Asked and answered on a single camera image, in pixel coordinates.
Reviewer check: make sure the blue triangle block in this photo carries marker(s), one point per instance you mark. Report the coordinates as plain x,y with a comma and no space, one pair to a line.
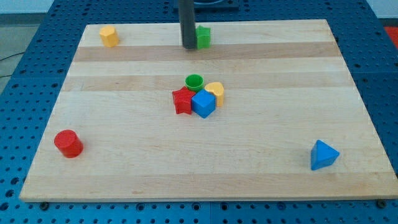
322,155

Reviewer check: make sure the green circle block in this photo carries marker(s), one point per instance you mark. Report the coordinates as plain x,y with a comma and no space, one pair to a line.
194,82

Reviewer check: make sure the wooden board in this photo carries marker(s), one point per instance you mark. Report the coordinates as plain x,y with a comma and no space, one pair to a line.
286,85

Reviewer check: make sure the green star block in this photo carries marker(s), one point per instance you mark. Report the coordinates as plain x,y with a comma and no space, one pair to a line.
203,35

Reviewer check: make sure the yellow heart block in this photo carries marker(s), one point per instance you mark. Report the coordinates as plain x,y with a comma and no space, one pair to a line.
216,89

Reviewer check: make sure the red cylinder block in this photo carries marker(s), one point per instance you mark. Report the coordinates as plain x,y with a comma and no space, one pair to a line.
68,143

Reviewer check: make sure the blue cube block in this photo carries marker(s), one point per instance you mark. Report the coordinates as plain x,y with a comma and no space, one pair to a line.
203,103

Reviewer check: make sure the red star block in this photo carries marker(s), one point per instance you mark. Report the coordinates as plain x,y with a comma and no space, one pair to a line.
182,99

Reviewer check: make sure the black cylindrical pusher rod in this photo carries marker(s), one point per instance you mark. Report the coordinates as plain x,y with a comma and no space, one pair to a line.
186,15

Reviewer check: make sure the yellow hexagon block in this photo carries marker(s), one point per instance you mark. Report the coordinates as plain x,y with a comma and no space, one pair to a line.
109,36

